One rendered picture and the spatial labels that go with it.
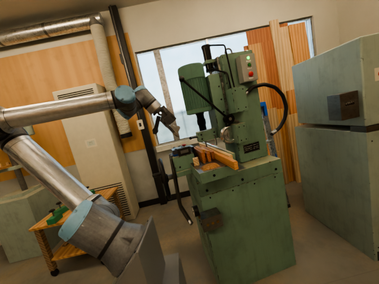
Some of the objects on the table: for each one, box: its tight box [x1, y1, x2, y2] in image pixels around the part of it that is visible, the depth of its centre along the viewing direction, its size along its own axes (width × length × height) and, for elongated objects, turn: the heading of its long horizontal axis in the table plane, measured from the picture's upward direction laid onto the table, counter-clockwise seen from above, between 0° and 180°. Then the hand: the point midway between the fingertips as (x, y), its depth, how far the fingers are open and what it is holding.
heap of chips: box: [200, 163, 221, 171], centre depth 97 cm, size 7×10×2 cm
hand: (176, 136), depth 113 cm, fingers closed
